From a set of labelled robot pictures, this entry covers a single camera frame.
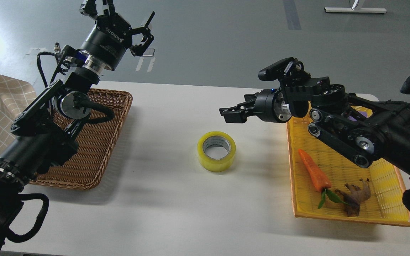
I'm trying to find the yellow tape roll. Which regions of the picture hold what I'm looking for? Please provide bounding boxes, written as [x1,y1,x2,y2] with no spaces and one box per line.
[196,131,237,173]

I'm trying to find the yellow plastic tray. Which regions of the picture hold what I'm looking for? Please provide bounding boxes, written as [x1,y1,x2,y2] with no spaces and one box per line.
[287,115,410,227]

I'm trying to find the orange toy carrot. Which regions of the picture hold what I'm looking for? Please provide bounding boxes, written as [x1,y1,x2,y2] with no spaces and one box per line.
[298,149,347,209]

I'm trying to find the white metal stand base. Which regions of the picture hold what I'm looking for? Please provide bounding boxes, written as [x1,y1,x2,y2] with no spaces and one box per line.
[324,0,387,14]

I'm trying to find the purple block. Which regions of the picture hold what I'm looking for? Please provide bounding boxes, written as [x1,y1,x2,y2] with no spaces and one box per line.
[358,110,371,119]

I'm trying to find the brown ginger root toy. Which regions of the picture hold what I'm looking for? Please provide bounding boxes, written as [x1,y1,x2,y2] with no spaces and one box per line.
[335,178,371,217]

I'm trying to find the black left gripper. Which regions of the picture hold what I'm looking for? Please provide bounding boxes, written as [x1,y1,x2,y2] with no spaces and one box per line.
[79,0,155,71]

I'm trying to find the brown wicker basket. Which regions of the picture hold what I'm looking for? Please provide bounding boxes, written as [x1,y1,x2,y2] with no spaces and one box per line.
[31,89,132,191]

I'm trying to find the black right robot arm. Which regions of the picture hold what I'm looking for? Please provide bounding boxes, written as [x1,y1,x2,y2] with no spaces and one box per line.
[219,57,410,212]

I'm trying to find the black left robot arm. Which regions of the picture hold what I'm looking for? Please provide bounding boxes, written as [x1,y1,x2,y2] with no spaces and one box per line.
[0,0,155,251]

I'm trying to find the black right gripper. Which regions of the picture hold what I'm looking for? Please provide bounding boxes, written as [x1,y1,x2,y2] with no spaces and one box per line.
[219,89,289,124]

